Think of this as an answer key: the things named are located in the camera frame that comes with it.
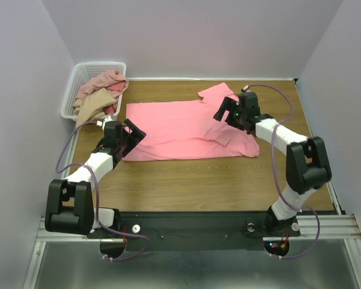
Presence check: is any bright pink t shirt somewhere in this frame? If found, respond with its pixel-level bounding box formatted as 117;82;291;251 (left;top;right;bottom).
124;82;260;162

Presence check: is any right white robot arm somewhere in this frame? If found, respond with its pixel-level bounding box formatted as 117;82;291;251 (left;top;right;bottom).
214;91;332;235

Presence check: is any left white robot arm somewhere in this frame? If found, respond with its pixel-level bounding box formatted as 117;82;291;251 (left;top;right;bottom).
45;116;146;237

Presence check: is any red t shirt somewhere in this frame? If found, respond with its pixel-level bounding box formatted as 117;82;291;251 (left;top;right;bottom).
104;70;129;114

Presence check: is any beige t shirt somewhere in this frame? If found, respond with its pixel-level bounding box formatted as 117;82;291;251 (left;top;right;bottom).
72;88;117;127

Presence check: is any dusty pink t shirt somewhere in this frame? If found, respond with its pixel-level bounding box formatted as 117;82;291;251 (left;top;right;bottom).
75;69;129;99

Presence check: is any white plastic laundry basket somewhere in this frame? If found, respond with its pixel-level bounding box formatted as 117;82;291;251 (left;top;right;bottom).
60;61;127;121

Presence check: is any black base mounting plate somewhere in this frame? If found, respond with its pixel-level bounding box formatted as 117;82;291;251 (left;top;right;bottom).
87;211;301;253

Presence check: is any aluminium frame rail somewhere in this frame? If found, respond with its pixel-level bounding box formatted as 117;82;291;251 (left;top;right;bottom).
297;215;361;240

